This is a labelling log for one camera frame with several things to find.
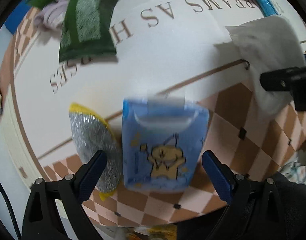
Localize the white tissue paper wad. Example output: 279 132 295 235
226 15 306 117

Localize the silver yellow scouring sponge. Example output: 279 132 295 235
69 102 123 201

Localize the blue wet wipes pack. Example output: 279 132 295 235
122 99 209 193

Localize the green striped towel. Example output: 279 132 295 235
58 0 119 62

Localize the lilac sock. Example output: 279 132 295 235
33 0 69 31

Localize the blue foil snack bar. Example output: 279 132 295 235
256 0 278 17

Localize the yellow snack packet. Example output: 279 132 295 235
126 224 177 240

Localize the round printed table mat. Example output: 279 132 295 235
0 0 306 187

